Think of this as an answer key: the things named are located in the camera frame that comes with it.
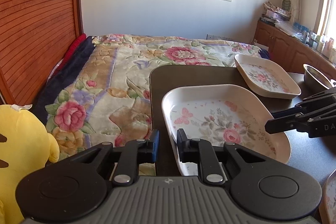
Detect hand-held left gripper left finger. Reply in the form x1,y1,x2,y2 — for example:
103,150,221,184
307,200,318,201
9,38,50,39
58,129,160,187

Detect large floral rectangular plate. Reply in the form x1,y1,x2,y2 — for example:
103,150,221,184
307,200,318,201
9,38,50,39
161,84,291,177

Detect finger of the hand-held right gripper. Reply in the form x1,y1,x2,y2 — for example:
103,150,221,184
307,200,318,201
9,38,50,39
271,87,336,119
265,109,336,135

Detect wooden cabinet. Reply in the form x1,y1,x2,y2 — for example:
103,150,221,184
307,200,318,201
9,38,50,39
254,20,336,75

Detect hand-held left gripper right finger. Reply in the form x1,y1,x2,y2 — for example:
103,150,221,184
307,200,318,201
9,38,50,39
176,128,268,186

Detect round floral plate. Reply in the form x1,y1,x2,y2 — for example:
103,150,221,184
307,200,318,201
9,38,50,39
318,168,336,224

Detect small steel bowl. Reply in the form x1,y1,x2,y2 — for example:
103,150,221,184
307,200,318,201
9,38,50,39
303,64,336,90

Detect floral blanket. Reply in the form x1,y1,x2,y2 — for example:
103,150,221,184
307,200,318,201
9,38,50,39
45,34,263,177

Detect stack of boxes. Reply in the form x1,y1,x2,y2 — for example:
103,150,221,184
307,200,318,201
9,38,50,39
260,9,282,26

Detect wooden slatted wardrobe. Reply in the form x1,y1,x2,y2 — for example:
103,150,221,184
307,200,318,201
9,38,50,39
0,0,84,105

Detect navy blue blanket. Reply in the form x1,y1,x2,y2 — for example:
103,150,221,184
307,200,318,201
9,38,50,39
31,35,271,125

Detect small floral rectangular plate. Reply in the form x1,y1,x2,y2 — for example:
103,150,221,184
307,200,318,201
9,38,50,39
234,54,301,100

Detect floral cloth bundle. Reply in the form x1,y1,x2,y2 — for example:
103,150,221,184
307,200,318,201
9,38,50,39
263,2,284,12

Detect yellow plush toy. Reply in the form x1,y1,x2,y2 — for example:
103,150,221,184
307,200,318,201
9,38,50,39
0,104,60,224

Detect row of bottles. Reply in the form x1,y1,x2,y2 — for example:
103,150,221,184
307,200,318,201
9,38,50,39
294,22,336,62

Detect clear plastic bags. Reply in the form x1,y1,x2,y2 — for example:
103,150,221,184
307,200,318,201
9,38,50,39
276,20,302,37

